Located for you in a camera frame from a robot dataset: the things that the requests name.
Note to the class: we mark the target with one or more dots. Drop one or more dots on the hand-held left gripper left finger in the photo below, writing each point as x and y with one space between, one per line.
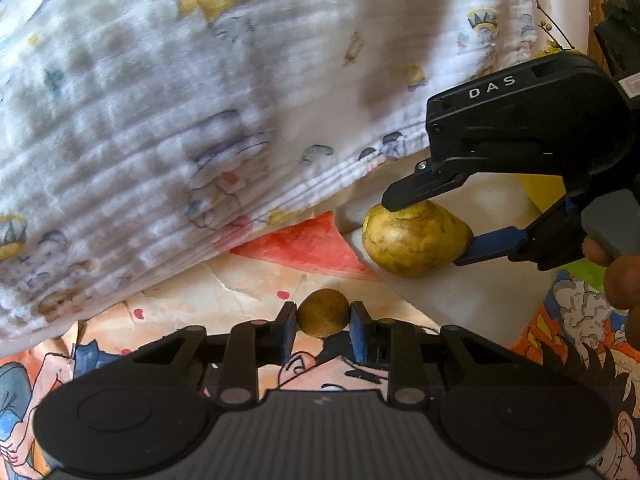
289 335

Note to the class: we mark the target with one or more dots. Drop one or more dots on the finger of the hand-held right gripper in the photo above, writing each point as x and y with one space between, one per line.
425 185
492 245

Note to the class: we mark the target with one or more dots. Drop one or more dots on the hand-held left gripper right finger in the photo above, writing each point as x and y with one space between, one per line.
361 335

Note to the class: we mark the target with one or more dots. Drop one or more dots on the small round brown fruit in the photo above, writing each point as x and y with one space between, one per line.
322 312

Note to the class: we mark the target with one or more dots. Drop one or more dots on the yellow-green mango fruit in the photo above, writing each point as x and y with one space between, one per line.
415 242

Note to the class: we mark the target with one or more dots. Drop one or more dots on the yellow plastic bowl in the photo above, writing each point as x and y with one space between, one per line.
542 190

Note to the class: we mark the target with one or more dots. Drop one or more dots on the person's right hand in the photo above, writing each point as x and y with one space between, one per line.
625 290

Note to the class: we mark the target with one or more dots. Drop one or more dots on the cartoon boy printed sheet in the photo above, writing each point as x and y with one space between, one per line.
240 280

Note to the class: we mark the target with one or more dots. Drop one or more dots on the dried flower twig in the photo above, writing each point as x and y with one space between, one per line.
550 20

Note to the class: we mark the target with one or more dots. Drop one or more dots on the white cartoon printed cloth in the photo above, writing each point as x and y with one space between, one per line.
200 110

